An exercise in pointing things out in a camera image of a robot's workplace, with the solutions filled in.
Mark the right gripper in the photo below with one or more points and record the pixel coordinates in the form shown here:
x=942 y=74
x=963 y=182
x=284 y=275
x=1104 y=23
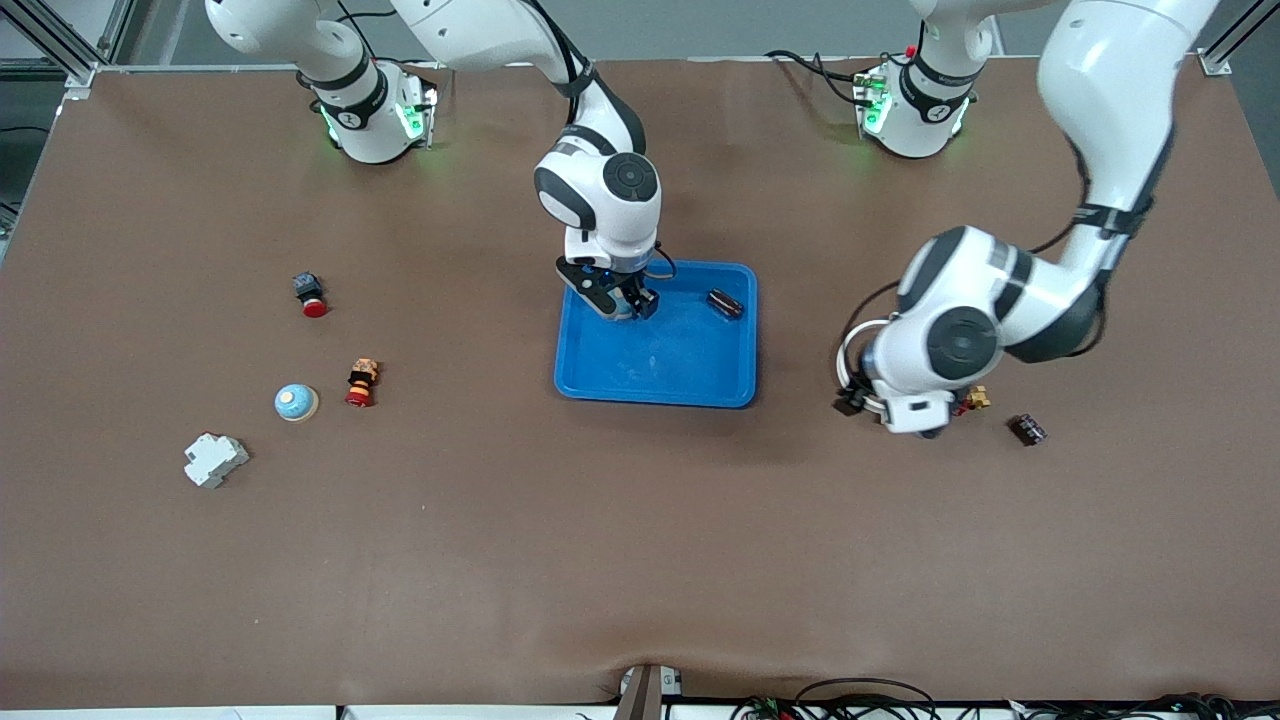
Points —
x=637 y=291

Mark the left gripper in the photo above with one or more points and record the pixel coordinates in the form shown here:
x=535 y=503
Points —
x=958 y=401

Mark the blue bell with beige knob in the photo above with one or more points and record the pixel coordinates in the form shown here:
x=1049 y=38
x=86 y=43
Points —
x=295 y=402
x=626 y=310

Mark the dark electrolytic capacitor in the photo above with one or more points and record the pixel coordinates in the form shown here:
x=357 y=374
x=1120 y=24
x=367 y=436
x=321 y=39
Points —
x=725 y=304
x=1028 y=430

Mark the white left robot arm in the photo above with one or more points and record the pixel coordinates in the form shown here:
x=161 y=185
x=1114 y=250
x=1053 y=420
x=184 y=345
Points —
x=960 y=340

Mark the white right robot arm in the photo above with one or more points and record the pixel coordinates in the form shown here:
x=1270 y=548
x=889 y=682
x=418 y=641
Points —
x=610 y=190

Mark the blue plastic tray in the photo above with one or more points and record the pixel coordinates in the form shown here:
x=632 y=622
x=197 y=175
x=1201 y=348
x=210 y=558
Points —
x=690 y=370

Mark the white curved pipe clamp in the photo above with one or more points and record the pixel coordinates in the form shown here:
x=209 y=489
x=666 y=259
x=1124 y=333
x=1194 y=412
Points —
x=845 y=350

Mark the brown table mat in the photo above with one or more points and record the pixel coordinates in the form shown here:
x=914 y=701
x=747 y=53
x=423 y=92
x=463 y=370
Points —
x=640 y=550

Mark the black red emergency push button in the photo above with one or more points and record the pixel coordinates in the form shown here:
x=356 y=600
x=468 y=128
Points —
x=312 y=298

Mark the grey metal table clamp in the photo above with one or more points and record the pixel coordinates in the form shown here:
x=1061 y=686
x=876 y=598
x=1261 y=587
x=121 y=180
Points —
x=648 y=695

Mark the white circuit breaker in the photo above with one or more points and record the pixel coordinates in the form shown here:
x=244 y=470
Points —
x=213 y=460

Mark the red yellow button switch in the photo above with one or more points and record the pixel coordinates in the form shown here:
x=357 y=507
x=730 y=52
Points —
x=361 y=383

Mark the aluminium frame post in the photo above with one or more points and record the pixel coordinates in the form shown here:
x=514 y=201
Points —
x=1215 y=62
x=82 y=75

